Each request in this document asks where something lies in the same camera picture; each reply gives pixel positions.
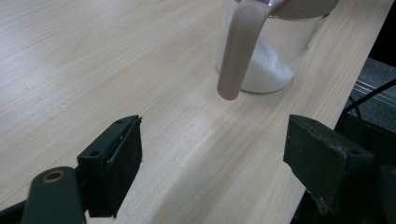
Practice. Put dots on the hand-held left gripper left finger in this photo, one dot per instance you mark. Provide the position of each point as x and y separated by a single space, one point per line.
109 168

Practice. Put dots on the clear glass jar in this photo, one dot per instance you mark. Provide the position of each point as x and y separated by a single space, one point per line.
295 37

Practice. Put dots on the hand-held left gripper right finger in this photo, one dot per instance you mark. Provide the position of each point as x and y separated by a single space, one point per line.
323 161

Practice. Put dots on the grey metal rail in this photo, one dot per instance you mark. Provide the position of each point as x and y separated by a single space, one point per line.
387 100

